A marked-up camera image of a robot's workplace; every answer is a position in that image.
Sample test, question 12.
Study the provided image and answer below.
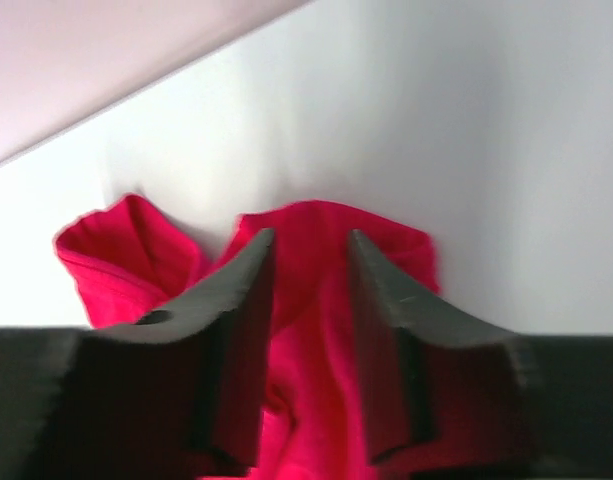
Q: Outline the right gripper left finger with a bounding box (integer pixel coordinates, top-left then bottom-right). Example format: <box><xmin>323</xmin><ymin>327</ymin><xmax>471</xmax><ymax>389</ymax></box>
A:
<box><xmin>103</xmin><ymin>229</ymin><xmax>275</xmax><ymax>473</ymax></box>

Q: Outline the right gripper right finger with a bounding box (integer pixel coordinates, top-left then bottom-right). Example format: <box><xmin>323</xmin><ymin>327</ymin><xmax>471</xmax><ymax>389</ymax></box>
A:
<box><xmin>347</xmin><ymin>229</ymin><xmax>513</xmax><ymax>465</ymax></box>

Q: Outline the red t shirt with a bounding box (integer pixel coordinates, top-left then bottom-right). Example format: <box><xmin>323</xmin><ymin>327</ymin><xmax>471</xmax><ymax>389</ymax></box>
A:
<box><xmin>54</xmin><ymin>194</ymin><xmax>439</xmax><ymax>479</ymax></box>

